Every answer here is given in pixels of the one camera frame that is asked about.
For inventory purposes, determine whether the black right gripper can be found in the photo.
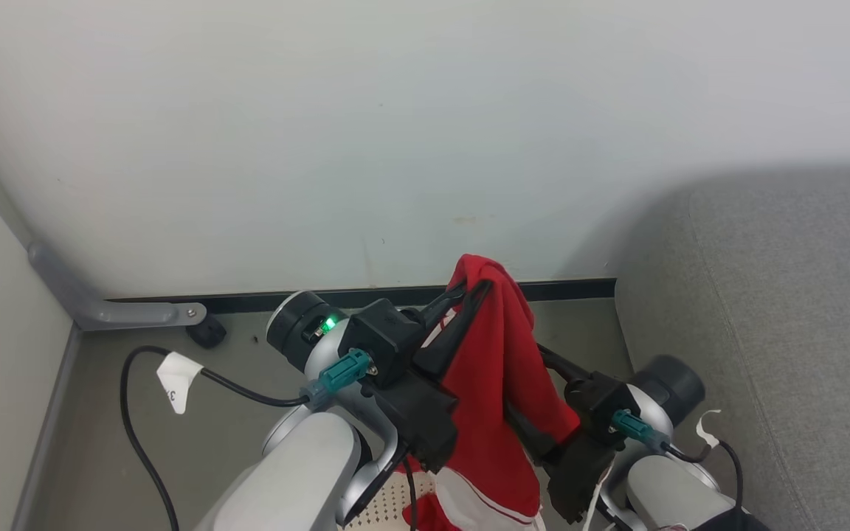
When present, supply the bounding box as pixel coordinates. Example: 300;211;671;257
502;343;618;526

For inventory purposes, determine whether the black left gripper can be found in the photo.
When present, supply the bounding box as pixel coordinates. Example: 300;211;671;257
370;279;494;474

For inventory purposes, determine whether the red white garment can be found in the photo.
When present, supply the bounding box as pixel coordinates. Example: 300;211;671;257
395;254;582;531

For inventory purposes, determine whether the white perforated laundry basket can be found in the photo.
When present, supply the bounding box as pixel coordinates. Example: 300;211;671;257
344;472;440;531

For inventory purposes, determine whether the black baseboard strip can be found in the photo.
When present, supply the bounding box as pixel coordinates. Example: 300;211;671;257
104;277;618;316

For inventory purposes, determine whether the grey fabric sofa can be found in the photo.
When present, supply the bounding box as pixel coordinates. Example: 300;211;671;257
613;166;850;531

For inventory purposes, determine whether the grey metal partition foot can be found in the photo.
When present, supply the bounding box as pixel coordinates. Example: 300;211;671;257
27;240;208;333

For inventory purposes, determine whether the teal right cable connector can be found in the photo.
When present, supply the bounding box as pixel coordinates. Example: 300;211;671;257
612;409;671;452

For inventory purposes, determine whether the teal cable connector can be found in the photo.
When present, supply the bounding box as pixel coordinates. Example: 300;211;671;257
612;409;671;452
305;349;376;406

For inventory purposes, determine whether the teal left cable connector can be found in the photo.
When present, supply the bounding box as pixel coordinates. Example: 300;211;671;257
305;349;376;406

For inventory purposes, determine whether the white paper cable tag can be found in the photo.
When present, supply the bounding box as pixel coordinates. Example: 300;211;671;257
156;353;204;415
694;409;722;449

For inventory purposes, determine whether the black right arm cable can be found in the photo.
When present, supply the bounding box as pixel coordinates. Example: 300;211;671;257
665;440;744;513

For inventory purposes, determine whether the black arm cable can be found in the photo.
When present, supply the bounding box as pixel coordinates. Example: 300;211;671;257
120;345;311;531
665;440;744;513

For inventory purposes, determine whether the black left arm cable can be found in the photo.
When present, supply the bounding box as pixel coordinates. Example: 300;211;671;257
120;345;311;531

